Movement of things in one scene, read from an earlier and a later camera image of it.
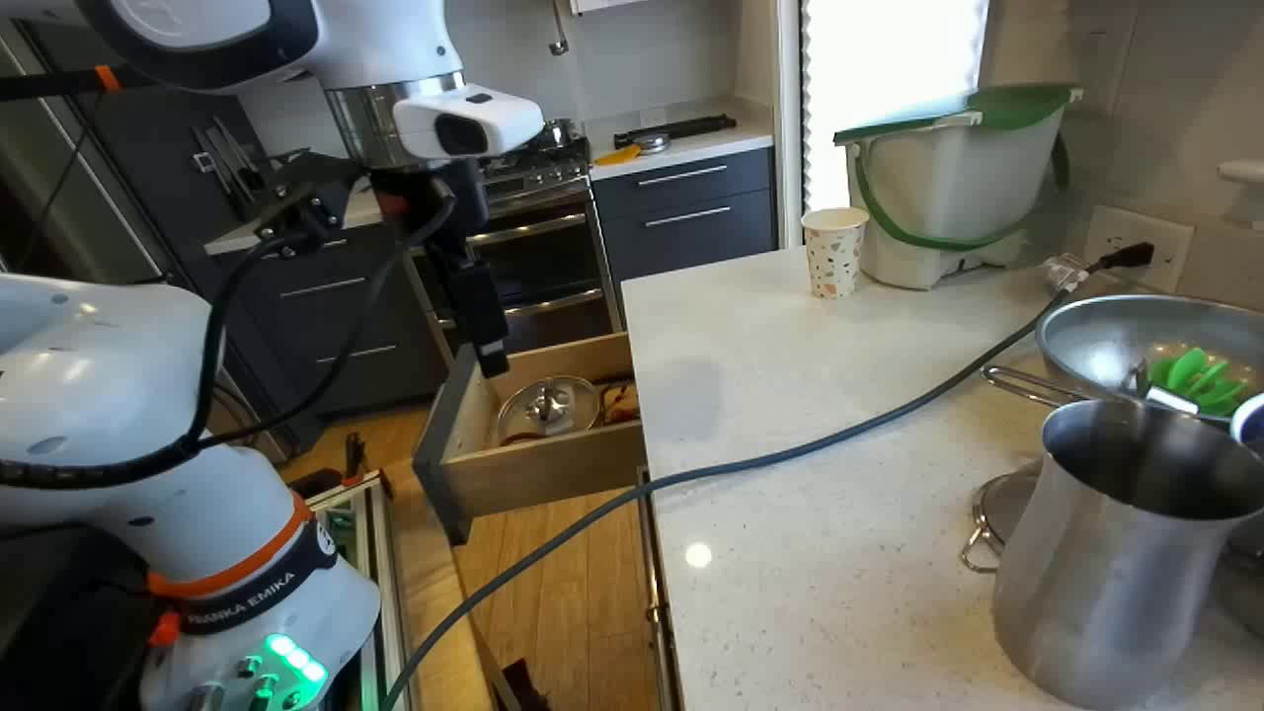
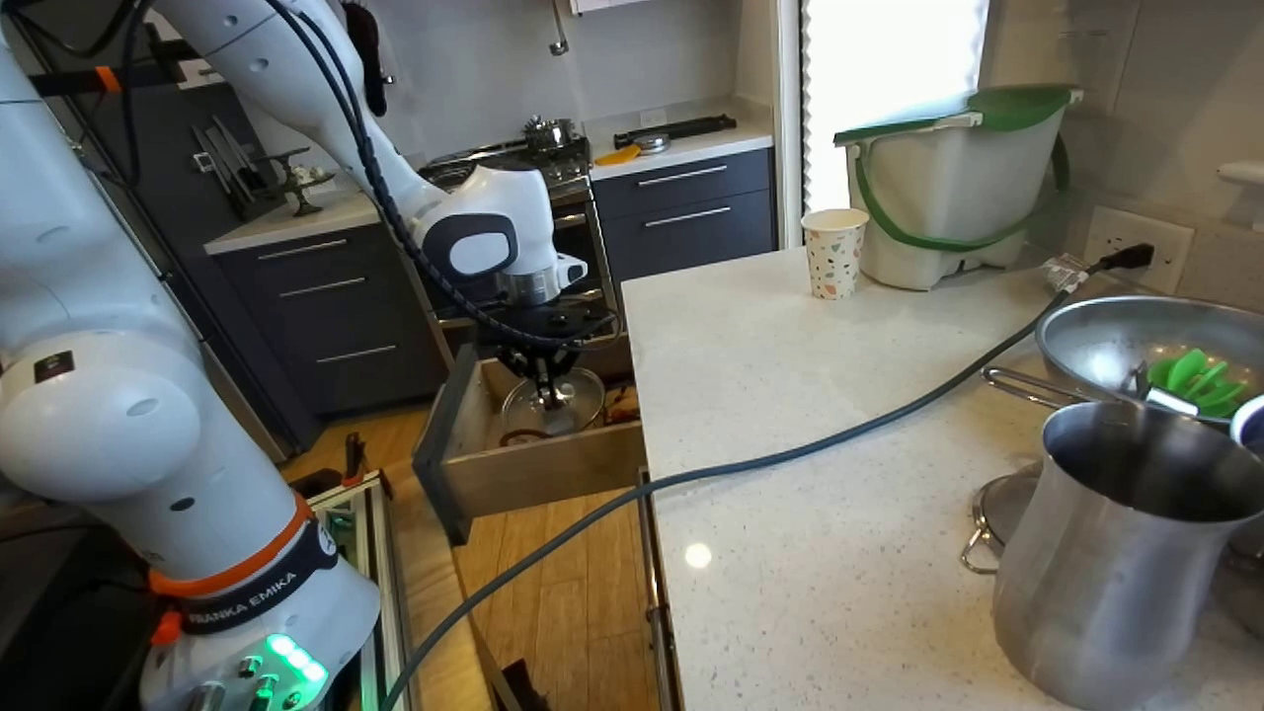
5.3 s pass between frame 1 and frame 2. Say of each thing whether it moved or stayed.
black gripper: moved
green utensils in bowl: stayed
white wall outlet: stayed
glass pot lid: stayed
